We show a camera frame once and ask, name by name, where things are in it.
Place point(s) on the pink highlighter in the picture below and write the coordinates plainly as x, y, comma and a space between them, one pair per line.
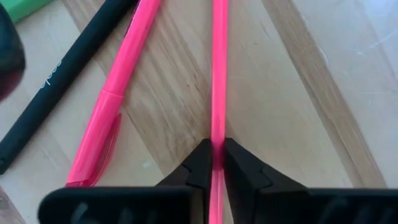
124, 68

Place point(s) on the matte black pen white lettering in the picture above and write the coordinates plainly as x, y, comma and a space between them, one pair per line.
62, 74

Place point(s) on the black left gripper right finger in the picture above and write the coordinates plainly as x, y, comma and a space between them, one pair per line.
248, 186

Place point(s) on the thin pink pencil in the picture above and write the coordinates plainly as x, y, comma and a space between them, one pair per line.
219, 77

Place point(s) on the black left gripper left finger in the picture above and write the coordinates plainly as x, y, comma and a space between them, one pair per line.
192, 174

